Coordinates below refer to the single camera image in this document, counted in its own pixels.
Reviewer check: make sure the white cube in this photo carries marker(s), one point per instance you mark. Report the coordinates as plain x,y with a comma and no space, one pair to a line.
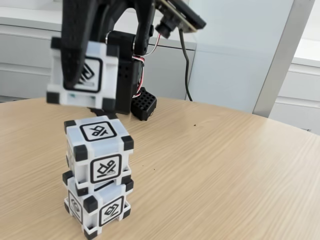
112,212
105,170
110,75

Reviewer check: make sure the white cabinet with keys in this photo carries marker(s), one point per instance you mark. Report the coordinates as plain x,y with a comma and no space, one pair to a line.
25,62

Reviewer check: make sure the white cube, layered diamond symbol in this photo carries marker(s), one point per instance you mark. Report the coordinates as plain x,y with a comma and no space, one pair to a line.
112,212

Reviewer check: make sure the white low cabinet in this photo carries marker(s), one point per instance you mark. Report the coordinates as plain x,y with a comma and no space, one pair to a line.
300,87

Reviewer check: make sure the black gripper camera module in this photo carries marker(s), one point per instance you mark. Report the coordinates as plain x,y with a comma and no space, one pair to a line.
185,15

